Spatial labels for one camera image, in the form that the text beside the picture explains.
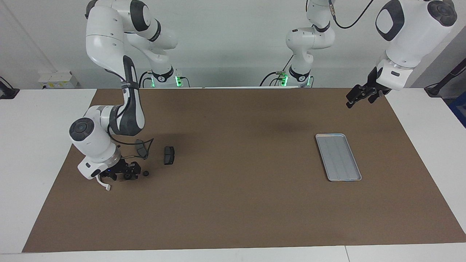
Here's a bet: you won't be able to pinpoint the silver metal tray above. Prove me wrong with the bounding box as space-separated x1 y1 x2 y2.
315 134 362 182

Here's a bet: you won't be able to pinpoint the long dark brake pad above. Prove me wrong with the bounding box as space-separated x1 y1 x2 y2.
135 139 149 159

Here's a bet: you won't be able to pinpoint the blue box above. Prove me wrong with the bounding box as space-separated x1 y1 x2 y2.
449 91 466 128

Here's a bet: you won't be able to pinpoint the brown table mat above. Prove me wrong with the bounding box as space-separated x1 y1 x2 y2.
22 87 466 253

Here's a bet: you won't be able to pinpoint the white socket box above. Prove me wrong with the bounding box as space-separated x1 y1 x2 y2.
38 71 79 90

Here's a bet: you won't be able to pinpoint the white semicircular plastic bracket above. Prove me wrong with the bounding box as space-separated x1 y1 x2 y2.
95 174 111 192

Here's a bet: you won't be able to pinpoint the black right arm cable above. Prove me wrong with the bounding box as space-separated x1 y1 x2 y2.
109 135 153 160

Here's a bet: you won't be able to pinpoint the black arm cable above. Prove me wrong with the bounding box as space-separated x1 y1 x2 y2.
329 0 375 29
109 135 153 160

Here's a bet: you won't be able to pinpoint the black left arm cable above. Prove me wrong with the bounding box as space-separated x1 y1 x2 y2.
329 0 375 29

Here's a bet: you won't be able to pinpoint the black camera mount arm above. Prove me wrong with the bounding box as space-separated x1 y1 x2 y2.
0 76 19 99
424 58 466 97

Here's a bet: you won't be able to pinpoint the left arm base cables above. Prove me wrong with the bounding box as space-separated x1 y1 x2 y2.
259 55 292 88

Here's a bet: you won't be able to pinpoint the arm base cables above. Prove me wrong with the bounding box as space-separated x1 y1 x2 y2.
259 55 292 88
138 71 190 88

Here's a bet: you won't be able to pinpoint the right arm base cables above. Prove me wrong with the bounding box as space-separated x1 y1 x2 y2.
138 71 190 88

